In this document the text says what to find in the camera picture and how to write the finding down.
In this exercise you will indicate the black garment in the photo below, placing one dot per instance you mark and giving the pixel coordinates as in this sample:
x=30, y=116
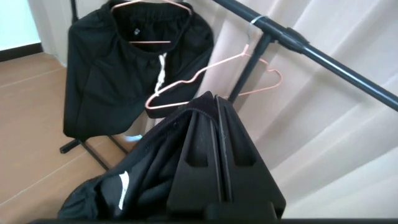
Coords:
x=149, y=168

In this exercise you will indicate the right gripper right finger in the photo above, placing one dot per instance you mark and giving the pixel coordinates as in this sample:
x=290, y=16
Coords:
x=252, y=183

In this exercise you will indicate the black clothes rack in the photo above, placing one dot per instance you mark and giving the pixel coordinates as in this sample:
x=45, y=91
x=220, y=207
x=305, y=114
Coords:
x=311, y=51

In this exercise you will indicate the black shorts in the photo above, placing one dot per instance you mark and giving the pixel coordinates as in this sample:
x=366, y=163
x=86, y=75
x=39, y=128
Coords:
x=109, y=77

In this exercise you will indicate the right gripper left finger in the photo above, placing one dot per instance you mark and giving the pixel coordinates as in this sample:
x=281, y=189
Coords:
x=192, y=183

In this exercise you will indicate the pink clothes hanger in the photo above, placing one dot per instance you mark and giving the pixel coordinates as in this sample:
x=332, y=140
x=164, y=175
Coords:
x=149, y=42
x=217, y=63

